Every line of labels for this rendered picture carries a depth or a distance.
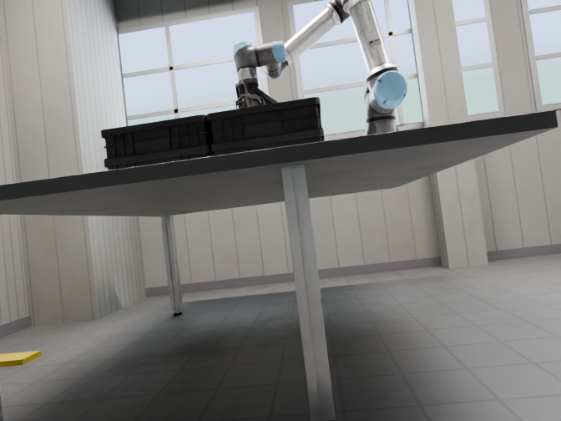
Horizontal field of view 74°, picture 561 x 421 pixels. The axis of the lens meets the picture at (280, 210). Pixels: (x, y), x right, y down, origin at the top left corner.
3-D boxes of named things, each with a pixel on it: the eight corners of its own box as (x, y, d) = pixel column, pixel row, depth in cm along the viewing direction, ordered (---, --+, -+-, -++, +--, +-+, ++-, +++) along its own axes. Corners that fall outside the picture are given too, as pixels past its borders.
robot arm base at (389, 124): (393, 145, 158) (391, 122, 157) (407, 139, 142) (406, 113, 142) (358, 147, 156) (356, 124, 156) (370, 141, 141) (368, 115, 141)
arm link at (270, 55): (284, 48, 145) (256, 54, 146) (282, 35, 134) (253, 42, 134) (287, 68, 145) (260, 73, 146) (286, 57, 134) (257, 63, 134)
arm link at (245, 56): (252, 37, 135) (229, 42, 136) (257, 64, 134) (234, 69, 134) (255, 48, 143) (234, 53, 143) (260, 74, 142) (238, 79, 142)
